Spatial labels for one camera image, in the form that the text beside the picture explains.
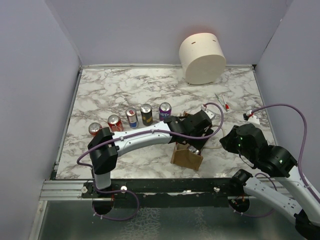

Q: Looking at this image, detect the cream cylindrical container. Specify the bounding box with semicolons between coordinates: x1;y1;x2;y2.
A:
179;32;227;85

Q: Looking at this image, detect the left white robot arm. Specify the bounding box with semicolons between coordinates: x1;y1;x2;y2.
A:
87;110;216;198

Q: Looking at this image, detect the black and gold can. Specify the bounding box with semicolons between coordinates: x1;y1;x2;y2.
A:
140;103;153;126

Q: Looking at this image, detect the black mounting rail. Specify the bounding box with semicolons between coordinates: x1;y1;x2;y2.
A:
81;178;245;208

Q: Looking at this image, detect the red soda can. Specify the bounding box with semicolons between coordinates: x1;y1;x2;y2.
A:
107;114;124;132
88;122;102;136

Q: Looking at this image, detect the blue and silver can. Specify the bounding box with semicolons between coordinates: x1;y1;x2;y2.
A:
125;107;139;129

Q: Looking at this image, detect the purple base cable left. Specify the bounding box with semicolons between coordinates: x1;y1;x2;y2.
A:
87;188;141;221

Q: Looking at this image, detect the red and white pen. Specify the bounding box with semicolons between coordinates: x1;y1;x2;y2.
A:
221;95;230;112

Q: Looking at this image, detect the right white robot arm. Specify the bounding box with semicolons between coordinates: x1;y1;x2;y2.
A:
220;123;320;240

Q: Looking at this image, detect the purple soda can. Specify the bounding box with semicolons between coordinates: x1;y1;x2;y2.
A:
158;102;172;121

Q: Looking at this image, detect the silver top soda can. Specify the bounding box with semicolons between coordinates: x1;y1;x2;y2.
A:
188;146;201;155

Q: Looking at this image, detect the brown canvas bag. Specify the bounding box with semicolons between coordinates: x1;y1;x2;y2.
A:
170;112;209;171

